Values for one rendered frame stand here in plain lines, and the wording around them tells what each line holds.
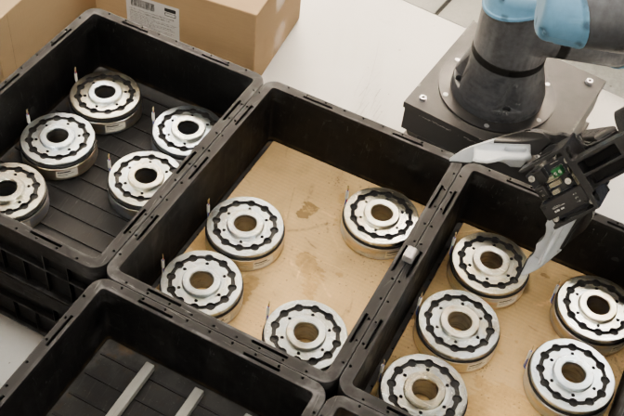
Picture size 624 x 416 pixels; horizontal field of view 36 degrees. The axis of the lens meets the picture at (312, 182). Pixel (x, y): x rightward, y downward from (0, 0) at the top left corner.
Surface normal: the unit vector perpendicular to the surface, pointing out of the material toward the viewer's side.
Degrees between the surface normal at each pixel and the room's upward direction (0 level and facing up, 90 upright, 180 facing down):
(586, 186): 66
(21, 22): 90
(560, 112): 2
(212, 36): 90
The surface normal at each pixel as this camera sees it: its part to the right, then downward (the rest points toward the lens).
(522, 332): 0.08, -0.68
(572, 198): -0.43, 0.28
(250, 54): -0.36, 0.67
